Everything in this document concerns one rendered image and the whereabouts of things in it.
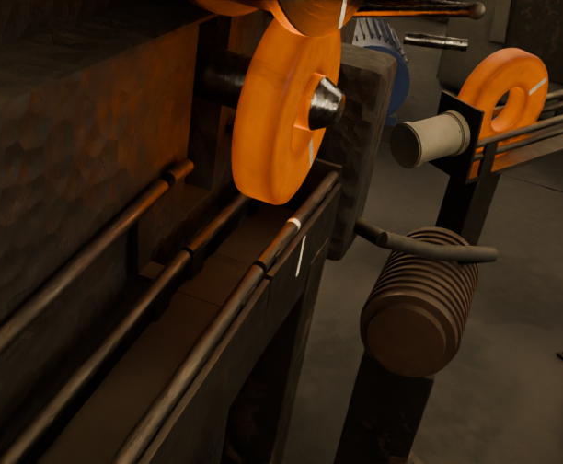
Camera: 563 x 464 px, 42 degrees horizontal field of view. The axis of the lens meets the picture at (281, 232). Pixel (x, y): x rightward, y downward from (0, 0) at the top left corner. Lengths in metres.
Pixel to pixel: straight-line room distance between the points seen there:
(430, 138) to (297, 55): 0.45
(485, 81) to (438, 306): 0.30
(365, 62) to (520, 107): 0.36
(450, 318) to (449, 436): 0.64
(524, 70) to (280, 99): 0.58
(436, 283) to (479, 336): 0.89
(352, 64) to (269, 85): 0.27
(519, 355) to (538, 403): 0.16
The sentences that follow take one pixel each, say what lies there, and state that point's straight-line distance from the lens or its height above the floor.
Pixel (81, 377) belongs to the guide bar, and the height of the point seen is 0.69.
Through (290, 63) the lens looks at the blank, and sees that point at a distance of 0.52.
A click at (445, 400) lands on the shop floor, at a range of 1.60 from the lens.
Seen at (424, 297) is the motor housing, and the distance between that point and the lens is 0.91.
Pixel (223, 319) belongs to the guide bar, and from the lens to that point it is 0.51.
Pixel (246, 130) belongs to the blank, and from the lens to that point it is 0.52.
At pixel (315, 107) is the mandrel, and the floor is 0.83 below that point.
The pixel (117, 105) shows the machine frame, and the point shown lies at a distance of 0.49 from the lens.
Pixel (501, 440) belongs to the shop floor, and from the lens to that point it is 1.57.
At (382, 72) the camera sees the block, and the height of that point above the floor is 0.80.
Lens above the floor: 1.02
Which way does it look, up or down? 30 degrees down
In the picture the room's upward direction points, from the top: 10 degrees clockwise
